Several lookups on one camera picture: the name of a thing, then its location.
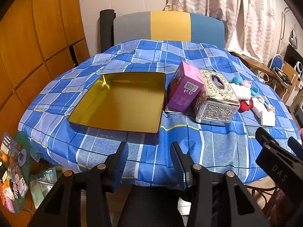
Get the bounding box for teal plush toy pink bow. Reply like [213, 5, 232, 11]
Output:
[231, 76, 258, 96]

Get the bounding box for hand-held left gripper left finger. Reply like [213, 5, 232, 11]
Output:
[27, 141, 129, 227]

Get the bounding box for green mesh toy bag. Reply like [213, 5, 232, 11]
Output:
[0, 131, 32, 214]

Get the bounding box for blue plaid tablecloth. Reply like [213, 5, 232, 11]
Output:
[18, 39, 302, 191]

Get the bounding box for gold metal tin tray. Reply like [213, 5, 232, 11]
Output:
[68, 72, 166, 134]

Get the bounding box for red plush toy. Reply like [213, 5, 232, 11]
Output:
[239, 99, 254, 112]

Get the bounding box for black tool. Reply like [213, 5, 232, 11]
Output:
[273, 67, 293, 84]

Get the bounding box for white rectangular pad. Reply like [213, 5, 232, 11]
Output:
[252, 106, 276, 126]

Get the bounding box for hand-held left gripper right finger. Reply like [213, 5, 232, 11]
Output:
[170, 142, 270, 227]

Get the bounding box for black rolled mat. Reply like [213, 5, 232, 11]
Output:
[99, 9, 115, 52]

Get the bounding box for brown rattan chair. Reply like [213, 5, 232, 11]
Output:
[246, 184, 278, 218]

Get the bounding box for printed white curtain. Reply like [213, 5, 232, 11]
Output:
[166, 0, 276, 64]

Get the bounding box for wooden desk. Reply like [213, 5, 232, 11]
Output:
[230, 51, 275, 76]

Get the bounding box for wooden wardrobe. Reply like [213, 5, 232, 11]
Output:
[0, 0, 90, 114]

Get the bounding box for blue folding chair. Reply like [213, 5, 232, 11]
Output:
[267, 54, 284, 76]

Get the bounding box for clear plastic packaging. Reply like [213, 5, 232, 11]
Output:
[28, 167, 62, 208]

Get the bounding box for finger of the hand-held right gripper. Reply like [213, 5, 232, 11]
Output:
[255, 127, 281, 152]
[287, 136, 303, 158]

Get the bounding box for black monitor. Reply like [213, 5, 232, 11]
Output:
[284, 44, 303, 64]

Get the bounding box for ornate silver tissue box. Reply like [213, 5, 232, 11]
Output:
[194, 69, 241, 126]

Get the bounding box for purple carton box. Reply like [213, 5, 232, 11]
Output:
[166, 61, 205, 113]

